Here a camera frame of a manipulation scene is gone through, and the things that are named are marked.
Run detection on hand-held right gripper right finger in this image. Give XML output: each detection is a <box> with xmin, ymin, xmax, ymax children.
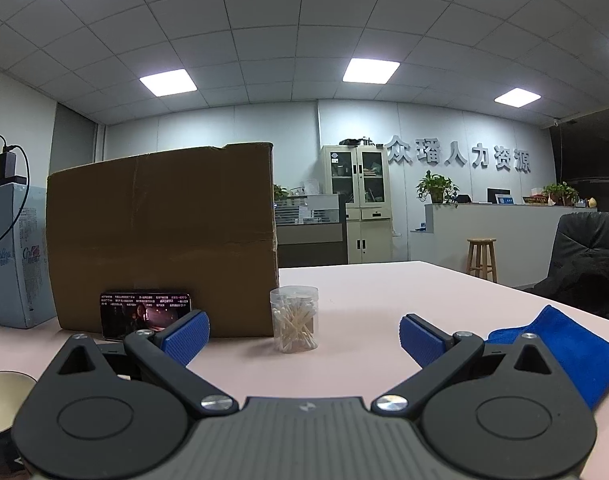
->
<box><xmin>372</xmin><ymin>314</ymin><xmax>568</xmax><ymax>416</ymax></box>

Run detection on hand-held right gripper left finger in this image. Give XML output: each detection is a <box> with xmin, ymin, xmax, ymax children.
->
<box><xmin>42</xmin><ymin>310</ymin><xmax>238</xmax><ymax>416</ymax></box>

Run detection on dark glazed bowl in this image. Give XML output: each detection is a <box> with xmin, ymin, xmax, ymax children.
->
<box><xmin>0</xmin><ymin>371</ymin><xmax>38</xmax><ymax>480</ymax></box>

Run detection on black smartphone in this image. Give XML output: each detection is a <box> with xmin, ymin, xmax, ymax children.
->
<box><xmin>99</xmin><ymin>291</ymin><xmax>192</xmax><ymax>341</ymax></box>

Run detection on wooden stool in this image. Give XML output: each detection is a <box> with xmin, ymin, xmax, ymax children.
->
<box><xmin>467</xmin><ymin>238</ymin><xmax>498</xmax><ymax>283</ymax></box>

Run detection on clear jar of cotton swabs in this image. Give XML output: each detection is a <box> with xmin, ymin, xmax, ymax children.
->
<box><xmin>269</xmin><ymin>286</ymin><xmax>319</xmax><ymax>354</ymax></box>

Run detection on large brown cardboard box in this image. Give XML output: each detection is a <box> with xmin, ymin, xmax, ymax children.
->
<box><xmin>46</xmin><ymin>142</ymin><xmax>280</xmax><ymax>338</ymax></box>

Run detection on white reception counter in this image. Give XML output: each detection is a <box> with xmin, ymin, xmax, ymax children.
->
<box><xmin>425</xmin><ymin>203</ymin><xmax>593</xmax><ymax>288</ymax></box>

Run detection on beige metal cabinet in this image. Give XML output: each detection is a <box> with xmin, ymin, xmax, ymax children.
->
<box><xmin>321</xmin><ymin>145</ymin><xmax>393</xmax><ymax>264</ymax></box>

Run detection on small blue plastic object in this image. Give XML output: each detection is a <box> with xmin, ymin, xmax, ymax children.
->
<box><xmin>487</xmin><ymin>305</ymin><xmax>609</xmax><ymax>411</ymax></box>

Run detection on grey office partition desk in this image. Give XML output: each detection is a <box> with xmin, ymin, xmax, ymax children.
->
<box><xmin>276</xmin><ymin>194</ymin><xmax>349</xmax><ymax>267</ymax></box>

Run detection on large potted green plant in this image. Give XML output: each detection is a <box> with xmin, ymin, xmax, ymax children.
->
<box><xmin>415</xmin><ymin>170</ymin><xmax>460</xmax><ymax>207</ymax></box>

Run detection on black leather chair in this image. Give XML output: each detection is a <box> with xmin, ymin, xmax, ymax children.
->
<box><xmin>525</xmin><ymin>212</ymin><xmax>609</xmax><ymax>323</ymax></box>

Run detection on light blue tissue package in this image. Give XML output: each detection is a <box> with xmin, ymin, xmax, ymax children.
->
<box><xmin>0</xmin><ymin>176</ymin><xmax>58</xmax><ymax>330</ymax></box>

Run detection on potted plant with red pot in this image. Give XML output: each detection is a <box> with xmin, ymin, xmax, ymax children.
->
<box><xmin>542</xmin><ymin>182</ymin><xmax>580</xmax><ymax>207</ymax></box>

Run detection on grey power adapter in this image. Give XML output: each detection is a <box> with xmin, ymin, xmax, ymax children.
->
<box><xmin>0</xmin><ymin>145</ymin><xmax>18</xmax><ymax>181</ymax></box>

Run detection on square ceiling light panel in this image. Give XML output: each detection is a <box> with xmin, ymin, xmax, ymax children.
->
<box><xmin>495</xmin><ymin>87</ymin><xmax>541</xmax><ymax>107</ymax></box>
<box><xmin>139</xmin><ymin>69</ymin><xmax>195</xmax><ymax>95</ymax></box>
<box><xmin>343</xmin><ymin>58</ymin><xmax>400</xmax><ymax>86</ymax></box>

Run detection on silver wall sign letters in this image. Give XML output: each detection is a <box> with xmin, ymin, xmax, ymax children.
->
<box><xmin>387</xmin><ymin>135</ymin><xmax>531</xmax><ymax>173</ymax></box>

